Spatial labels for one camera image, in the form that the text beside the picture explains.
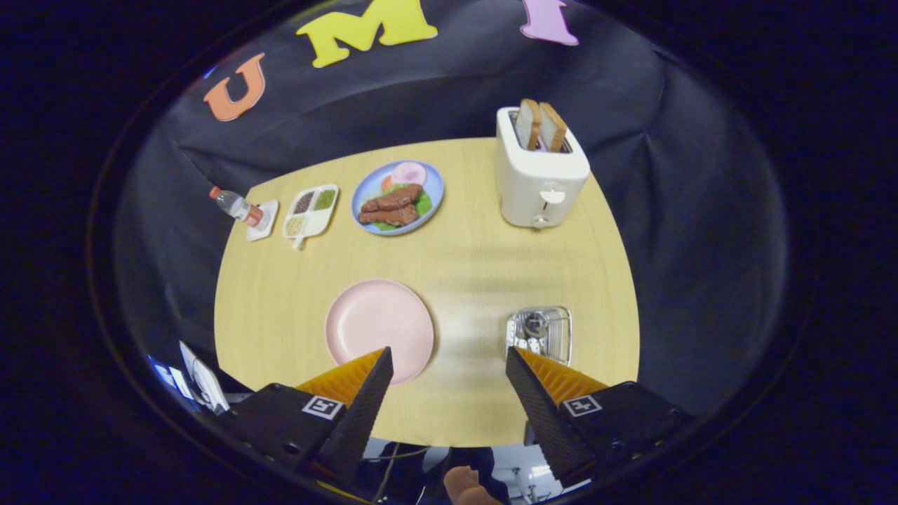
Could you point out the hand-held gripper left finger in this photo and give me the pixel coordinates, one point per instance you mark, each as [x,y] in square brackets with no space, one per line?
[365,414]

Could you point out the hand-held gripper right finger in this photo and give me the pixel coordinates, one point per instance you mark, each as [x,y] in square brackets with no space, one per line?
[540,414]

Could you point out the pink plate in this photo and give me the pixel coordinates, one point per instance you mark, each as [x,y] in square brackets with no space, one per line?
[379,315]

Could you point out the white paper sheets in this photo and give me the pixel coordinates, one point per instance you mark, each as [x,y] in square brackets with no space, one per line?
[207,382]

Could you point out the brown meat strip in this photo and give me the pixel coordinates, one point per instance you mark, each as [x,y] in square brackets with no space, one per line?
[393,198]
[389,215]

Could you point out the white sectioned dish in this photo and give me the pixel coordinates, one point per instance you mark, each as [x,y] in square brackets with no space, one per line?
[319,217]

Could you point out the small white square coaster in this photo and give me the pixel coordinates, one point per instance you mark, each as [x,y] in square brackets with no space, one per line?
[267,229]

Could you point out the green lettuce leaf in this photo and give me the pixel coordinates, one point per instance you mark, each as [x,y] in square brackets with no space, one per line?
[424,203]

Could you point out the white toaster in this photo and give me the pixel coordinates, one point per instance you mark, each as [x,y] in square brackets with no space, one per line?
[533,189]

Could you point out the blue plate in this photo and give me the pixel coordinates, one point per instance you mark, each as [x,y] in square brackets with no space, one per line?
[434,184]

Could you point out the pink ham slice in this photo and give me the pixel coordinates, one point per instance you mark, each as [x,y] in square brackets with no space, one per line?
[408,172]

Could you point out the clear bottle with red cap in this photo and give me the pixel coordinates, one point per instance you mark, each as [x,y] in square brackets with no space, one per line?
[235,205]

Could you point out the toast slice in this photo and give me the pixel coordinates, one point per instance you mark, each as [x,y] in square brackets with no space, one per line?
[527,125]
[553,128]

